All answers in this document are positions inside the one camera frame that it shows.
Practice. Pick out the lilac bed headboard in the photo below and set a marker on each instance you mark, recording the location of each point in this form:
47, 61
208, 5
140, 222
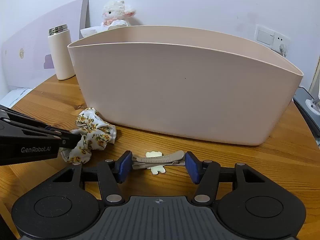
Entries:
25, 53

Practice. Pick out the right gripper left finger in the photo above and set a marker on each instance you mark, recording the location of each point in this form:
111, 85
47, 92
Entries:
111, 173

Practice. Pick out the white plush lamb toy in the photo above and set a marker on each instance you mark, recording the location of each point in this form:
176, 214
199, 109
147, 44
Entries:
116, 10

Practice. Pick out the gold white tissue box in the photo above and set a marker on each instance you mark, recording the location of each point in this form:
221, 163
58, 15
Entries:
86, 32

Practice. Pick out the cream thermos bottle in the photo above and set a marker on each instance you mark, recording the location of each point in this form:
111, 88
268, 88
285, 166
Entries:
59, 38

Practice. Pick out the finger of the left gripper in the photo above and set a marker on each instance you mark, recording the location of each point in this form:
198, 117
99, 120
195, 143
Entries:
33, 132

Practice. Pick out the floral fabric scrunchie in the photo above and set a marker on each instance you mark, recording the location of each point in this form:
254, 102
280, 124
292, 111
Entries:
94, 132

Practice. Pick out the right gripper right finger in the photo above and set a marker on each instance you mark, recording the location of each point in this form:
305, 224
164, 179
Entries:
205, 174

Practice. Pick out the beige flower hair clip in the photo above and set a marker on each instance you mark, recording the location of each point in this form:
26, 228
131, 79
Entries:
156, 161

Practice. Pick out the white wall switch socket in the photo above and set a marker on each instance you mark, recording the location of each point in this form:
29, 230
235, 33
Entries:
274, 40

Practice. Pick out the white phone stand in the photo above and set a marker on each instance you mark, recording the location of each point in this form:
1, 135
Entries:
313, 102

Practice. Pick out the beige plastic storage basket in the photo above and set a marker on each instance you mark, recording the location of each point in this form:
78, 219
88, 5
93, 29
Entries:
187, 82

